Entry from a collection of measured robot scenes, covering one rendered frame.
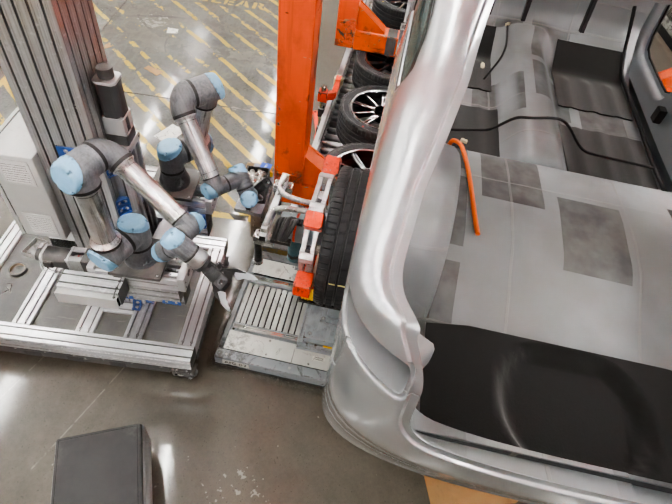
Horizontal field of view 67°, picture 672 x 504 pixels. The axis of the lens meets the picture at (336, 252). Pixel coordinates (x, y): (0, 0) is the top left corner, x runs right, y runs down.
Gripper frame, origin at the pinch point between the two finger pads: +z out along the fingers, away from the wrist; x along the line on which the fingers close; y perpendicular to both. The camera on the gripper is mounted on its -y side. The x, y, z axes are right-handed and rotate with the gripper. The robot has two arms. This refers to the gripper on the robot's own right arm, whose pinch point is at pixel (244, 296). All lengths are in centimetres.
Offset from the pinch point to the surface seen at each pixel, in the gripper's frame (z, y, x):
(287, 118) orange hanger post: -12, 78, -73
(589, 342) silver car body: 112, -39, -76
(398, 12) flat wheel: 52, 290, -266
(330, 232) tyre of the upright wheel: 15.6, 13.5, -39.8
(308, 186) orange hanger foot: 27, 95, -58
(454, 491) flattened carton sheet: 153, -4, 12
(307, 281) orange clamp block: 26.2, 20.4, -18.6
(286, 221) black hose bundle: 4.6, 29.7, -31.9
